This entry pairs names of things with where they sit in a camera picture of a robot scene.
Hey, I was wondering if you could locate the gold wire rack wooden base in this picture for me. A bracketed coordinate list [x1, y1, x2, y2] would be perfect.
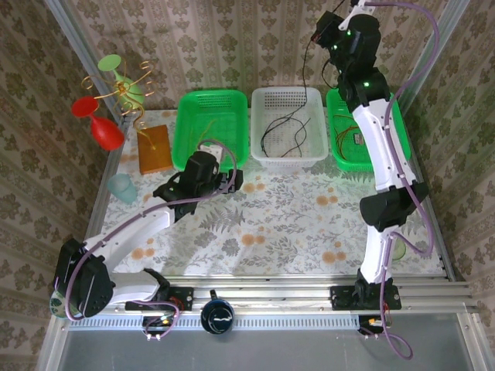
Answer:
[80, 60, 174, 176]

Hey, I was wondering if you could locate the floral fern print tablecloth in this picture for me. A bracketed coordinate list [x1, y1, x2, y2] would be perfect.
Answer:
[95, 109, 446, 276]

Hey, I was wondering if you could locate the pale yellow wire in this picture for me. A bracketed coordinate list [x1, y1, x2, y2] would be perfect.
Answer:
[199, 118, 220, 140]

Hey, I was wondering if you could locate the green plastic wine glass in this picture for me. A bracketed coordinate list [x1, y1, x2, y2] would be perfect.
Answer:
[97, 54, 145, 111]

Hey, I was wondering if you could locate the orange wire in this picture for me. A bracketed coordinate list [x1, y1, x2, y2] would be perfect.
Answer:
[334, 114, 363, 155]

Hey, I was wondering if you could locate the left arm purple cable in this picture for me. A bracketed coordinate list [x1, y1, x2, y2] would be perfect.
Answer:
[53, 138, 239, 343]

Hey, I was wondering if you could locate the white slotted cable duct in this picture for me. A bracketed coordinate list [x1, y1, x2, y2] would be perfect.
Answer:
[69, 311, 360, 330]

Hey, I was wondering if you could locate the red plastic wine glass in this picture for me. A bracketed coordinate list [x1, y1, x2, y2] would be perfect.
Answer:
[71, 96, 125, 151]

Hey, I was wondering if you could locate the frosted blue plastic cup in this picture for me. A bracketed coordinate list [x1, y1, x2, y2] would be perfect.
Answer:
[107, 173, 138, 204]

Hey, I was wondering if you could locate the white plastic basket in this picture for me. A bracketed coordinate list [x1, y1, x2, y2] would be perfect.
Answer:
[250, 87, 328, 169]

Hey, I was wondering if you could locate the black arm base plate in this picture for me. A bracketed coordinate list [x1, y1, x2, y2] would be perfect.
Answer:
[330, 284, 403, 311]
[125, 286, 194, 312]

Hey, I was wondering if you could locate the aluminium frame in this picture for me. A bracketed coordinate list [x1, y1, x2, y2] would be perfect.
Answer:
[36, 0, 495, 371]

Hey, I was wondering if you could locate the plain green plastic basket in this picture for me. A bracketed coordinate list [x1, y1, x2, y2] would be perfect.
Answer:
[171, 89, 249, 173]

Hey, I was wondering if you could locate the black connector block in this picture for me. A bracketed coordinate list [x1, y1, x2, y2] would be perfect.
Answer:
[357, 315, 390, 335]
[142, 315, 175, 336]

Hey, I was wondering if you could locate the leaf pattern bowl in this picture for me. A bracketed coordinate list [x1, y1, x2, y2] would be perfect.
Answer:
[49, 290, 69, 318]

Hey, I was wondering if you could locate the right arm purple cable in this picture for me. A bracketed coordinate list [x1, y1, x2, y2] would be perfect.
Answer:
[363, 1, 440, 362]

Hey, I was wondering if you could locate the brown wire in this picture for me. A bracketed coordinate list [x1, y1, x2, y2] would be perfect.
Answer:
[335, 127, 359, 160]

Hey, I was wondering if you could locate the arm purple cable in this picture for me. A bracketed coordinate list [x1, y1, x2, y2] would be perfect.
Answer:
[53, 138, 239, 343]
[363, 1, 440, 362]

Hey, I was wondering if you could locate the green plastic basket with label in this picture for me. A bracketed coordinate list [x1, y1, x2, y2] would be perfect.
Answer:
[326, 88, 411, 173]

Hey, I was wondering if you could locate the dark blue mug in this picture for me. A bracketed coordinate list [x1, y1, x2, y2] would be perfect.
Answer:
[200, 289, 236, 335]

